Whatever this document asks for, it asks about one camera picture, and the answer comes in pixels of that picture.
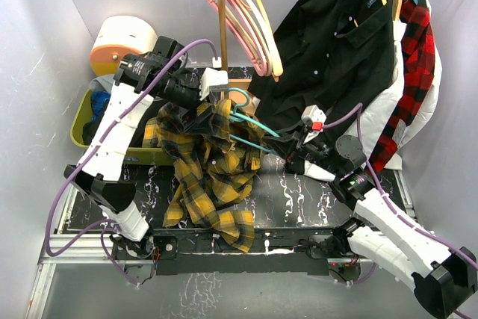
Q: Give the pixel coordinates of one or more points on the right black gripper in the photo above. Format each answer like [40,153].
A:
[293,141]

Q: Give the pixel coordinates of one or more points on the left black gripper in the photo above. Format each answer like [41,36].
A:
[193,122]

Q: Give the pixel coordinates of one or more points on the teal plastic hanger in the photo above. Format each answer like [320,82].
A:
[248,119]

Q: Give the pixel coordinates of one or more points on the yellow plaid shirt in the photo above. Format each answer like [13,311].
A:
[215,169]

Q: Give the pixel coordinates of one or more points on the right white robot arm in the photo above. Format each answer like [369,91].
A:
[441,278]

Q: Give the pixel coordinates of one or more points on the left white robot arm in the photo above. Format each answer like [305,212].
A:
[138,80]

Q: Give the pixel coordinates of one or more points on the black hanging shirt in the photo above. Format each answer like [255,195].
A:
[302,39]

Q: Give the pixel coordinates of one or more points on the cream plastic hanger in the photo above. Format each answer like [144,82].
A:
[249,23]

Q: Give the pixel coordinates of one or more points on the pink plastic hanger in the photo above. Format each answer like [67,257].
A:
[221,6]

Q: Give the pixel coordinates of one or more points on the red plaid hanging shirt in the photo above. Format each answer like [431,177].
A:
[418,101]

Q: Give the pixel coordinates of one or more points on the white quilted jacket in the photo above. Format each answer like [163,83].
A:
[377,110]

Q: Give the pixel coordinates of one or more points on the grey garment in bin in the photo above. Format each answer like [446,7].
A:
[103,83]

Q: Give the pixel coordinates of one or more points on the cream round drawer box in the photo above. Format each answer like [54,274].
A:
[117,37]

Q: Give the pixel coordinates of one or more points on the olive green laundry bin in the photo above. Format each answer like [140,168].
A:
[152,155]

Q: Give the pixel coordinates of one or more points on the blue garment in bin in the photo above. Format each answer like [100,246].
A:
[98,102]

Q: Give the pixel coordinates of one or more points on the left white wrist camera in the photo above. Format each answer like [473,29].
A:
[213,79]

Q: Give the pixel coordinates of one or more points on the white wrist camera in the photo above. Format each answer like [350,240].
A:
[315,115]
[213,79]

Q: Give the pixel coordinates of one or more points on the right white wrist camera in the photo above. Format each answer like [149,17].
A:
[315,115]

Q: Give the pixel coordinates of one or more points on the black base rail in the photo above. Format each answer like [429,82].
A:
[274,250]

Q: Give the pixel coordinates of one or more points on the aluminium table frame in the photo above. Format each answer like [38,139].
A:
[96,289]

